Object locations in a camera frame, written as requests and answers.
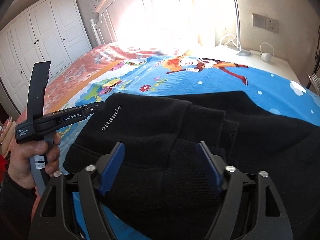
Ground white bedside table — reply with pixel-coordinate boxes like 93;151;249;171
212;46;300;84

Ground black pants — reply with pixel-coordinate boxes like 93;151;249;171
62;90;320;240

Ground wall socket panel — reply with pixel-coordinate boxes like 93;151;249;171
252;14;279;34

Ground white headboard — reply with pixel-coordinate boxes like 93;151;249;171
91;0;199;49

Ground white power adapter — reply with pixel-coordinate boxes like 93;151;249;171
261;53;272;63

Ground left hand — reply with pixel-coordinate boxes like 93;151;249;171
7;132;61;190

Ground blue cartoon bed sheet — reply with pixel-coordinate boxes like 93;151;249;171
60;55;319;239

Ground pink floral bedspread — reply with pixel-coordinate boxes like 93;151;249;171
43;42;182;114

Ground dark sleeve left forearm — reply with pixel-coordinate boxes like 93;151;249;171
1;173;36;239

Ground white wardrobe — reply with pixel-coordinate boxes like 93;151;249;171
1;0;92;112

